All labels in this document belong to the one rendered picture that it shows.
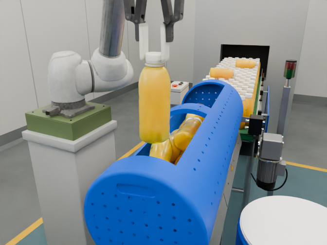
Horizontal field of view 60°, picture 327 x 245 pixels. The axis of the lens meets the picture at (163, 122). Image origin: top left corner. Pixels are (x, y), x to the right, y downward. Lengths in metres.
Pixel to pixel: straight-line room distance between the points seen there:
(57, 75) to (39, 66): 2.83
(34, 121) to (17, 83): 2.55
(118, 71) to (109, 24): 0.23
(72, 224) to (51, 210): 0.14
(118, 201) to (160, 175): 0.12
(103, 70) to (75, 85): 0.14
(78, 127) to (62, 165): 0.20
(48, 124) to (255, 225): 0.97
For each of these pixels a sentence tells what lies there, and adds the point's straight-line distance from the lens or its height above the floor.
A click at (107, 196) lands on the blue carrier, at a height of 1.16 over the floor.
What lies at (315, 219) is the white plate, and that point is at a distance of 0.84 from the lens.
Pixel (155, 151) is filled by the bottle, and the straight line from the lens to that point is 0.84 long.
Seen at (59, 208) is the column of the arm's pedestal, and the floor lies 0.61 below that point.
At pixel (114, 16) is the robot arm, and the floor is 1.51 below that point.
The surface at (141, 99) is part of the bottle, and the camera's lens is 0.59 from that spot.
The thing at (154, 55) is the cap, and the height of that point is 1.44.
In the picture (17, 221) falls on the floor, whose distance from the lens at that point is 2.61.
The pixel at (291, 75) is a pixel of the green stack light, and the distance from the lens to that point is 1.86.
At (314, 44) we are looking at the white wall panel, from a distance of 5.57.
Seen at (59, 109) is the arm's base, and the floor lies 1.12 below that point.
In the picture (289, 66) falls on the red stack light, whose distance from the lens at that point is 1.85.
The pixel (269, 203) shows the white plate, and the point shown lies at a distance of 0.85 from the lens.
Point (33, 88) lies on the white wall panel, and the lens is 4.12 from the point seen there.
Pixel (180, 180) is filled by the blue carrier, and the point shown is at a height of 1.21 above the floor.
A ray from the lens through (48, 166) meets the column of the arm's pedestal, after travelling 1.47.
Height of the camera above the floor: 1.52
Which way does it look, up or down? 21 degrees down
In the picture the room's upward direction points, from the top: straight up
